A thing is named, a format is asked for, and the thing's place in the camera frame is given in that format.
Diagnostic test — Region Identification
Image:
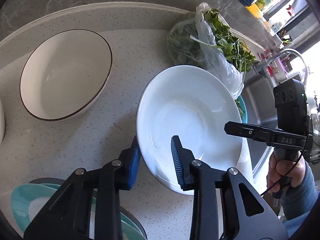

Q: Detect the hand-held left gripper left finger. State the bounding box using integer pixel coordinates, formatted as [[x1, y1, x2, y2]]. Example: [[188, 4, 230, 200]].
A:
[[24, 135, 142, 240]]

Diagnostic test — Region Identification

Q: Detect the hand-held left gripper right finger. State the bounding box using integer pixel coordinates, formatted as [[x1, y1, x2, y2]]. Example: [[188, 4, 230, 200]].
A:
[[171, 135, 290, 240]]

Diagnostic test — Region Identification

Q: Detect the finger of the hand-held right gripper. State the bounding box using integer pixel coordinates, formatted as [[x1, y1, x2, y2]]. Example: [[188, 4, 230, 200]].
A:
[[224, 121, 276, 146]]

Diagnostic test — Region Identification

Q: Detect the large white bowl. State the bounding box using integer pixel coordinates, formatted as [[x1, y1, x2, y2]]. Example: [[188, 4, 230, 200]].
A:
[[136, 65, 243, 195]]

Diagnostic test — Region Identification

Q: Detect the floral brown-rimmed bowl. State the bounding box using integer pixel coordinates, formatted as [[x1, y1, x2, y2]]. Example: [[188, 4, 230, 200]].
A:
[[19, 29, 113, 121]]

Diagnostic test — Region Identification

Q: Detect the small teal floral plate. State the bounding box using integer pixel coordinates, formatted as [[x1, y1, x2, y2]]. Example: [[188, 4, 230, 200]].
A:
[[11, 183, 98, 240]]

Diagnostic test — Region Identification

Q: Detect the person's right forearm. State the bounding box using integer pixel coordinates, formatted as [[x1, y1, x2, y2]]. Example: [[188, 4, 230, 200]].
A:
[[280, 160, 319, 238]]

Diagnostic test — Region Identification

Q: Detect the person's right hand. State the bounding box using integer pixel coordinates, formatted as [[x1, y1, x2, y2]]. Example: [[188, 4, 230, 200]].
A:
[[266, 154, 307, 193]]

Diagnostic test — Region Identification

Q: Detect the teal basin of greens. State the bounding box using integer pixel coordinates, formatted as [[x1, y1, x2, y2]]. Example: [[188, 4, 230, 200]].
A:
[[235, 95, 248, 125]]

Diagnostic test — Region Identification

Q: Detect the stainless steel sink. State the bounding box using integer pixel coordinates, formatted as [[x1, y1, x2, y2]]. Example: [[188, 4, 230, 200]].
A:
[[237, 71, 283, 188]]

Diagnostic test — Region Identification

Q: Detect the chrome faucet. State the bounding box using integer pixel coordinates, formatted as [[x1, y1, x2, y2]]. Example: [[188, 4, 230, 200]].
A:
[[254, 48, 309, 85]]

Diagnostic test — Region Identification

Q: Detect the white spray bottle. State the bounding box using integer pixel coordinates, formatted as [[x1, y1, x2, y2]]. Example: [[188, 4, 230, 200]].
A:
[[271, 5, 293, 34]]

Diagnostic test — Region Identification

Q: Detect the clear plastic bag of greens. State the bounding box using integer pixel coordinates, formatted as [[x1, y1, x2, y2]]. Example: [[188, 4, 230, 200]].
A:
[[166, 2, 257, 100]]

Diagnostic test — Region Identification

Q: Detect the yellow detergent bottle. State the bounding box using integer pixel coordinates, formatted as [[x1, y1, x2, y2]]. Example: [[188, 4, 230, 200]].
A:
[[246, 0, 272, 19]]

